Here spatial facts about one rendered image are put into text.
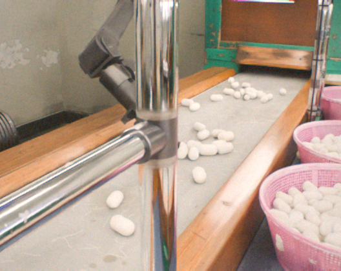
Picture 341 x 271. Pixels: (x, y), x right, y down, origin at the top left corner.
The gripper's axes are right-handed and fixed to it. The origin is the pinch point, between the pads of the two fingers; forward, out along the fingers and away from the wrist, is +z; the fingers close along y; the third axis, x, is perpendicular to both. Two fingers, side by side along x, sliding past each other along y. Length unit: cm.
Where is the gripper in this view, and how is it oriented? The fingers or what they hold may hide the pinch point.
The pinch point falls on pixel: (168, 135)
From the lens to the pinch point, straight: 82.3
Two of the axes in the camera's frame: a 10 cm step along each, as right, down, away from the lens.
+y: 4.6, -2.9, 8.4
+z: 6.9, 7.1, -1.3
